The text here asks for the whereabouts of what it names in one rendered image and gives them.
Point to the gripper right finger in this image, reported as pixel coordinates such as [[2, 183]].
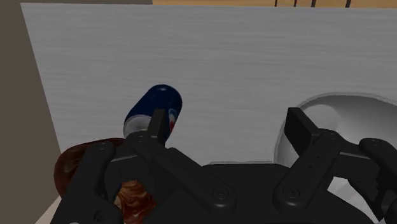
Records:
[[316, 155]]

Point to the white bowl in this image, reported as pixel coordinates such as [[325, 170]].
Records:
[[350, 118]]

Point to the brown wooden bowl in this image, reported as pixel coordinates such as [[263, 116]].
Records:
[[69, 161]]

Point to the blue drink can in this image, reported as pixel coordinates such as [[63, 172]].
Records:
[[161, 100]]

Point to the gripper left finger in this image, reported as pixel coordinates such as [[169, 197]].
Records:
[[161, 161]]

